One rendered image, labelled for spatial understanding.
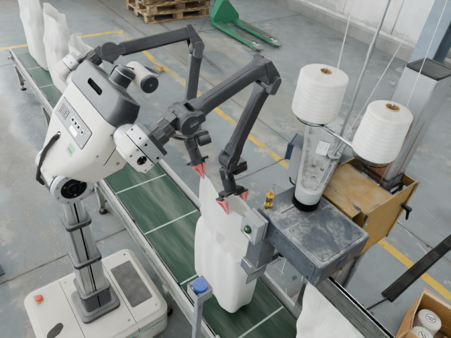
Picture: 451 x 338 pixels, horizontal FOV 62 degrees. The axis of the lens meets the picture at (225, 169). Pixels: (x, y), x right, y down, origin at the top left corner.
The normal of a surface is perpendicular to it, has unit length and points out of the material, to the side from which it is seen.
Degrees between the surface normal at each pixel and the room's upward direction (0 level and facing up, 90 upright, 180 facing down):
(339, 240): 0
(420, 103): 90
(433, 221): 0
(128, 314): 0
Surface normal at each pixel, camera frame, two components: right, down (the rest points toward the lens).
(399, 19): -0.80, 0.33
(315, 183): 0.09, -0.76
